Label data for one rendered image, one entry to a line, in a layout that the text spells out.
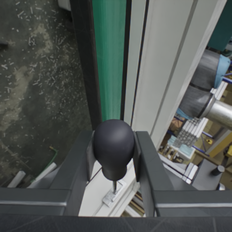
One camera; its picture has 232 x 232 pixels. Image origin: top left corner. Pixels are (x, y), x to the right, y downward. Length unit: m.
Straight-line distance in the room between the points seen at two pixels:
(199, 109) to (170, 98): 0.68
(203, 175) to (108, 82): 0.33
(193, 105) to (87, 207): 0.73
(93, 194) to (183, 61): 0.25
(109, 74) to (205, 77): 0.72
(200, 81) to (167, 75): 0.66
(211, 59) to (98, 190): 0.74
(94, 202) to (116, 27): 0.26
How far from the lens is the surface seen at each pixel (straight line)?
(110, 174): 0.18
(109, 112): 0.24
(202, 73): 0.88
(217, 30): 0.97
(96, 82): 0.21
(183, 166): 0.46
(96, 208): 0.31
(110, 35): 0.17
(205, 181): 0.44
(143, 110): 0.29
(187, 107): 0.92
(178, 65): 0.21
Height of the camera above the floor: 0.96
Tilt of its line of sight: 21 degrees down
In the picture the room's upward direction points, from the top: 122 degrees clockwise
